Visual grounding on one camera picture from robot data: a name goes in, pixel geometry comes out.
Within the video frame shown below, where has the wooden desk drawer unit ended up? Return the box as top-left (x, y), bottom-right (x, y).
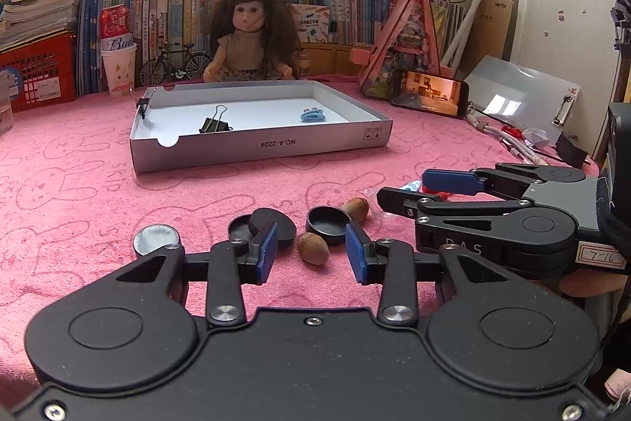
top-left (298, 42), bottom-right (385, 79)

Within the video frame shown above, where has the white cardboard box tray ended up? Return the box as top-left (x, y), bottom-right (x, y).
top-left (129, 79), bottom-right (394, 174)

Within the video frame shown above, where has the round lid with silver face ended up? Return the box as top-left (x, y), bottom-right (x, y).
top-left (133, 225), bottom-right (182, 256)

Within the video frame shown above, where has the brown cardboard board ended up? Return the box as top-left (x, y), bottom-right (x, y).
top-left (468, 0), bottom-right (513, 77)

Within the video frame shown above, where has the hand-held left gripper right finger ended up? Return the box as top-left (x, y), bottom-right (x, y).
top-left (344, 223), bottom-right (500, 325)

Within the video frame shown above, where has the clear acrylic holder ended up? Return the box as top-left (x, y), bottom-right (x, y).
top-left (0, 71), bottom-right (15, 133)

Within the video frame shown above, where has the white pipe stand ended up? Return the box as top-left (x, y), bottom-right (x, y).
top-left (441, 0), bottom-right (496, 67)

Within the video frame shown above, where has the brown-haired doll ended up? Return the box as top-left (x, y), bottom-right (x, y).
top-left (203, 0), bottom-right (301, 82)

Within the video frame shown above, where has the pocket label printer box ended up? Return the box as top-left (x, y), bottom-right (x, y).
top-left (291, 3), bottom-right (332, 44)

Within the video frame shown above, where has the red plastic crate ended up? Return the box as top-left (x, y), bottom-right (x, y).
top-left (0, 31), bottom-right (78, 113)

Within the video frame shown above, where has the black binder clip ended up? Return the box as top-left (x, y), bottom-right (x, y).
top-left (131, 88), bottom-right (159, 120)
top-left (200, 104), bottom-right (233, 135)

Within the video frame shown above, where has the pink triangular toy case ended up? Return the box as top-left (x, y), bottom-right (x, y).
top-left (350, 0), bottom-right (444, 99)

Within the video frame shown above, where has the black round cap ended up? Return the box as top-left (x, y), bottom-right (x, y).
top-left (249, 207), bottom-right (297, 250)
top-left (306, 205), bottom-right (353, 247)

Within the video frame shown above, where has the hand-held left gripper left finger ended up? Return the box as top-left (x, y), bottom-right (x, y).
top-left (112, 221), bottom-right (280, 328)

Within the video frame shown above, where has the brown acorn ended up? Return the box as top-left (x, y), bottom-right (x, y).
top-left (297, 232), bottom-right (330, 265)
top-left (342, 197), bottom-right (370, 223)

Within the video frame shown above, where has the red beer can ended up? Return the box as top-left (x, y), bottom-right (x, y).
top-left (100, 4), bottom-right (134, 53)

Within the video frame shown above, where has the black toy bicycle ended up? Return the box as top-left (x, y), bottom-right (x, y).
top-left (140, 42), bottom-right (213, 87)

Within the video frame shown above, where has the white cable bundle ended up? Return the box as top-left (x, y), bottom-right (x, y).
top-left (466, 108), bottom-right (548, 165)

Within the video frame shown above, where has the pink bunny-print cloth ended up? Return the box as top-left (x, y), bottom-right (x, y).
top-left (0, 73), bottom-right (607, 402)

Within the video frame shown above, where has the black smartphone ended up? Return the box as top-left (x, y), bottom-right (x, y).
top-left (391, 70), bottom-right (470, 120)

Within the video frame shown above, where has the person's right hand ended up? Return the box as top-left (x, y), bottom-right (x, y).
top-left (558, 274), bottom-right (628, 299)

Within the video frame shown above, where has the white cat-print paper cup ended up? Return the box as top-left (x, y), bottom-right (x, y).
top-left (101, 43), bottom-right (138, 97)

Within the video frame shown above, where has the small black object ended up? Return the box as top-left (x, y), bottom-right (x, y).
top-left (556, 134), bottom-right (592, 168)

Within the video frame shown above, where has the row of upright books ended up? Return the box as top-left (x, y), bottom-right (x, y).
top-left (76, 0), bottom-right (474, 96)

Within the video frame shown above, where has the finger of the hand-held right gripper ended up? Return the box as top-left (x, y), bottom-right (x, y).
top-left (422, 162), bottom-right (548, 201)
top-left (377, 185), bottom-right (527, 225)

